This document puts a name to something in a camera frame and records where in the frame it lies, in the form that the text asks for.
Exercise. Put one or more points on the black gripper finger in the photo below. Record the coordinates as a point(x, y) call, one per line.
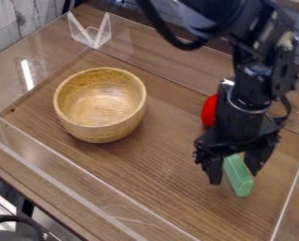
point(256, 159)
point(213, 169)

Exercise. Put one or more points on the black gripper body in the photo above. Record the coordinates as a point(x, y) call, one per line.
point(243, 128)

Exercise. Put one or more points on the long green block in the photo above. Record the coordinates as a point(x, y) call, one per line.
point(237, 175)

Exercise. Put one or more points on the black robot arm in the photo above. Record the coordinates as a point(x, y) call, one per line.
point(263, 37)

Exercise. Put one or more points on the brown wooden bowl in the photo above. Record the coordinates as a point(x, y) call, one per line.
point(100, 104)

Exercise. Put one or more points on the red toy strawberry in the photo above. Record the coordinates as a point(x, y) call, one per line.
point(208, 111)

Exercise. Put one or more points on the clear acrylic corner bracket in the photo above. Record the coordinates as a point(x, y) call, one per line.
point(89, 36)

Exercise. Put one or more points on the clear acrylic tray wall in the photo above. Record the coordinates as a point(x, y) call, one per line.
point(96, 211)

